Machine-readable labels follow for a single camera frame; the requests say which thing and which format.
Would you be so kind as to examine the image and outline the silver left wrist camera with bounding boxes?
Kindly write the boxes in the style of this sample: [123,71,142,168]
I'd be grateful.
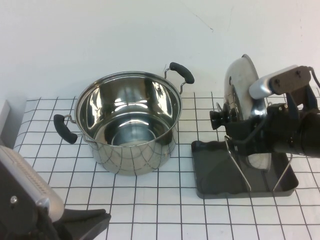
[0,146,65,225]

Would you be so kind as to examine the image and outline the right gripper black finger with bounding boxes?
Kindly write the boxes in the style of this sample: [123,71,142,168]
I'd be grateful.
[224,107,270,141]
[233,129,266,156]

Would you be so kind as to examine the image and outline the black camera cable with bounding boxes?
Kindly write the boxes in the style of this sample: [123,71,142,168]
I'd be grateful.
[306,66,320,88]

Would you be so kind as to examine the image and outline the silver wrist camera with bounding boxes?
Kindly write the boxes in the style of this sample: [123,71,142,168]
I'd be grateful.
[0,146,65,225]
[249,64,313,101]

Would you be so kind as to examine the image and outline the stainless steel lid black knob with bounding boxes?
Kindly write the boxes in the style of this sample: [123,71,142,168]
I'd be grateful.
[209,54,273,173]

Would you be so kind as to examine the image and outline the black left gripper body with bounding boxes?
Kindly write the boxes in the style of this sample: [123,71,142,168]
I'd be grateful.
[0,209,76,240]

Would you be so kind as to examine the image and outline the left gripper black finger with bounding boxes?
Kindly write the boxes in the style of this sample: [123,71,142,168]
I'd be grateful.
[72,213,112,240]
[62,208,111,222]

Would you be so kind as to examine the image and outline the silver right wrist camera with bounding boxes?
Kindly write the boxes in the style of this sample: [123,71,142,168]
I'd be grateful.
[249,64,313,101]

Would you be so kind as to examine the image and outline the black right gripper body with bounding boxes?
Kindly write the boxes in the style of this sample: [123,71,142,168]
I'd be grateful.
[257,102,305,156]

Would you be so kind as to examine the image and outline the stainless steel pot black handles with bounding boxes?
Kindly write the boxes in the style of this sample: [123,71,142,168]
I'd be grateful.
[53,61,195,177]

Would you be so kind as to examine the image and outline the black plastic drip tray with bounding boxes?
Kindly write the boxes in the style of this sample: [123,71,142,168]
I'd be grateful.
[190,139,300,200]

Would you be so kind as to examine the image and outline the grey box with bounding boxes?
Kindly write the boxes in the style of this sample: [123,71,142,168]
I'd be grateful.
[0,99,12,148]

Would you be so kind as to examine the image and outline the white black-grid tablecloth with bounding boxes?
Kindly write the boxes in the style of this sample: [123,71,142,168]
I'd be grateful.
[0,88,320,240]

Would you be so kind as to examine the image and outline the metal wire lid rack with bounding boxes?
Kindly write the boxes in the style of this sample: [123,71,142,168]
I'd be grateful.
[216,98,294,193]

